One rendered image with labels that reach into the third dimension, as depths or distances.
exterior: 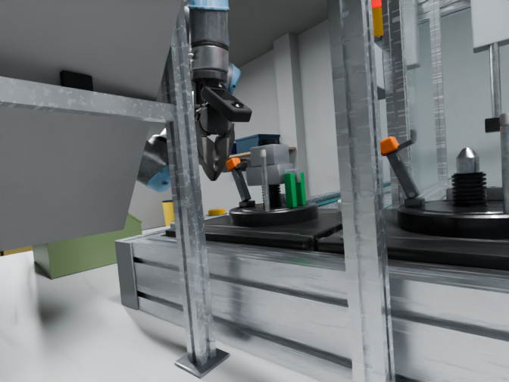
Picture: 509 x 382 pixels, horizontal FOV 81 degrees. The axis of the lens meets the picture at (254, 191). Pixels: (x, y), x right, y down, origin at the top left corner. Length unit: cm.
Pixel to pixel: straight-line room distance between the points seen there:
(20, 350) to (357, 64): 46
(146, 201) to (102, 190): 723
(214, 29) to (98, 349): 53
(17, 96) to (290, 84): 420
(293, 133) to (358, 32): 406
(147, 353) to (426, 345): 27
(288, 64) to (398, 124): 392
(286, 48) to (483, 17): 333
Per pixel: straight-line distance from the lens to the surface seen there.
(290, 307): 29
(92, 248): 79
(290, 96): 434
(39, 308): 61
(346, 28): 21
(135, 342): 41
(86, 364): 40
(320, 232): 35
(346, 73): 20
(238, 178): 51
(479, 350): 25
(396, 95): 59
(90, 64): 27
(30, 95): 24
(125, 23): 26
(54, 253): 77
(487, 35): 144
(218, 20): 64
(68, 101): 25
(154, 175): 87
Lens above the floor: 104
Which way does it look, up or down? 3 degrees down
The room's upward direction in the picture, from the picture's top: 5 degrees counter-clockwise
